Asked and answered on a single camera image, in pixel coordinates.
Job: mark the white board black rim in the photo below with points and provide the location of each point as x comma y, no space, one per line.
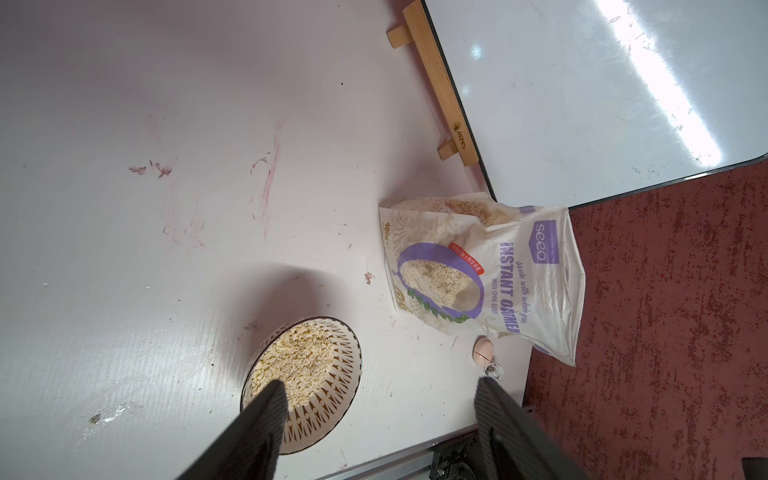
575,102

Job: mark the patterned white breakfast bowl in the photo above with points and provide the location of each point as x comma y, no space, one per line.
319,361

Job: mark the pink round puff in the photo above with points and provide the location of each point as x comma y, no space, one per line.
483,352

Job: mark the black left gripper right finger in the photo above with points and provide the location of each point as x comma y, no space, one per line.
513,444

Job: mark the clear oats bag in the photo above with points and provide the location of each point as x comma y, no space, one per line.
469,263

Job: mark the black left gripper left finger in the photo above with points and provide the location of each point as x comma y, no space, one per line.
250,446

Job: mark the wooden easel stand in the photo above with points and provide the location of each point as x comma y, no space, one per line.
417,29

